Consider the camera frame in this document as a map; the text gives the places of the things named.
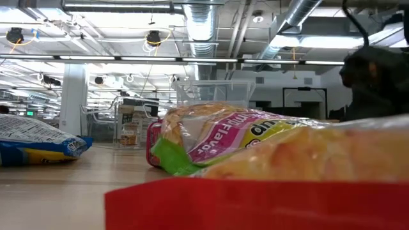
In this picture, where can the glass jar of brown spice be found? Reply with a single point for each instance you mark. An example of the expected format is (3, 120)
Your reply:
(126, 110)

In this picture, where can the blue ramen packet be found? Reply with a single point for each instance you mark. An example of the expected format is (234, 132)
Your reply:
(32, 140)

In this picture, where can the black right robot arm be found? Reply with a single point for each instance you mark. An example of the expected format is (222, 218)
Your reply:
(406, 28)

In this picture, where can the orange ramen packet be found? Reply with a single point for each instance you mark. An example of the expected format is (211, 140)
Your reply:
(287, 159)

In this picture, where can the round ceiling detector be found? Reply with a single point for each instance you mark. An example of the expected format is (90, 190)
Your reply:
(257, 18)

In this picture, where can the clear plastic container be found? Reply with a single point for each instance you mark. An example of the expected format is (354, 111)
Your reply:
(217, 92)

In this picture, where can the yellow ramen packet green edge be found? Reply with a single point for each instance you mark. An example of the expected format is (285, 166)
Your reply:
(223, 134)

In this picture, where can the small dark red packet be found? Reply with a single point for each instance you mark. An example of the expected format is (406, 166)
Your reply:
(152, 143)

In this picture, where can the white column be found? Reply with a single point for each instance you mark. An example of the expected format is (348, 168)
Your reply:
(73, 102)

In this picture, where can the green exit sign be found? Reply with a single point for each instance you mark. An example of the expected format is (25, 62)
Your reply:
(30, 112)

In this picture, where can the person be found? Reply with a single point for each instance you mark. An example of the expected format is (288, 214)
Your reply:
(4, 109)

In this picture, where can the black metal rack frame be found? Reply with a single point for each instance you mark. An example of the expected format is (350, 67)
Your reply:
(304, 88)

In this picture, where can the slanted silver ceiling duct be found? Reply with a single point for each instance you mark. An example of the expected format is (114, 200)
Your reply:
(298, 12)

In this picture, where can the black metal rig frame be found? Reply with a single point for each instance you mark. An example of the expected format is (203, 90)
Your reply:
(241, 60)

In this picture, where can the wide silver ceiling duct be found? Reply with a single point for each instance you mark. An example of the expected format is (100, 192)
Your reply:
(201, 25)

